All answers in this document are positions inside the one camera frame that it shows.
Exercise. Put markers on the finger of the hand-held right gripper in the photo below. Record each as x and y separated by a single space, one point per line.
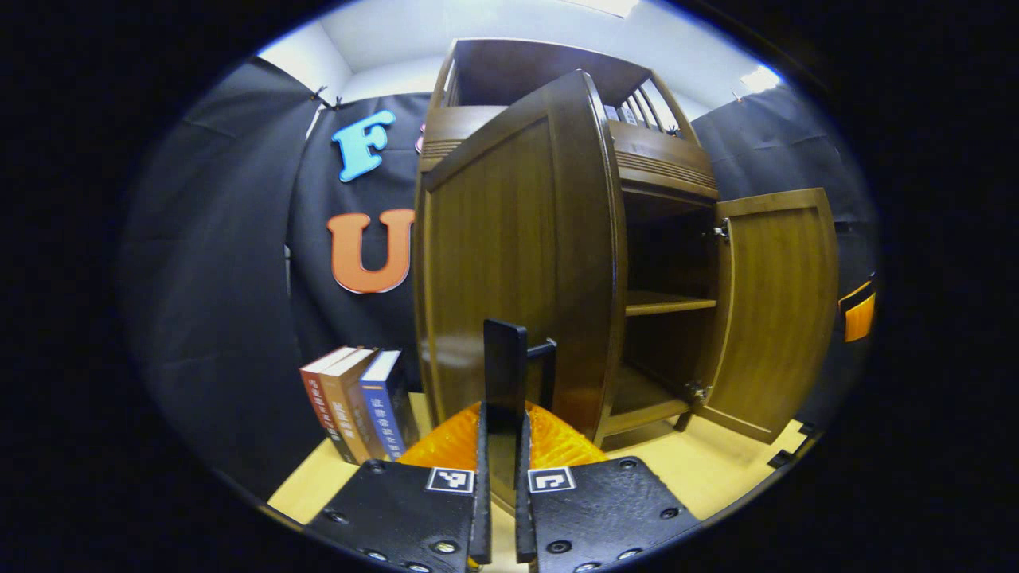
861 318

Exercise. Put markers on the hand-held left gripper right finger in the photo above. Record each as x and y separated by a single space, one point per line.
524 517

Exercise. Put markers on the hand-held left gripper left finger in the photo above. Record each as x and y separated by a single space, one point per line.
482 517

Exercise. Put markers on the wooden shoe cabinet door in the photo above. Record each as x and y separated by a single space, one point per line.
493 239
772 318

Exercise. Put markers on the wooden double-door shoe cabinet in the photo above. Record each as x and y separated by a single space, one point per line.
549 68

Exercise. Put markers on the metal door hinge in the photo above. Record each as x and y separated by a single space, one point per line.
720 234
698 393

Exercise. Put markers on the wooden inner cabinet shelf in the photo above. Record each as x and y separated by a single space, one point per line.
661 302

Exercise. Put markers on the blue thick book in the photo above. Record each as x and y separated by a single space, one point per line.
386 406

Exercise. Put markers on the brown thick book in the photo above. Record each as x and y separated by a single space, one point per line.
350 406

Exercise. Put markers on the small ceiling light panel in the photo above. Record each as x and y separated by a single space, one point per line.
760 79

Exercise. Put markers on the black backdrop cloth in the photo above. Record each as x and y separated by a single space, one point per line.
215 278

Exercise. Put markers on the long ceiling light panel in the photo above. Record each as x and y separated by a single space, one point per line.
605 6

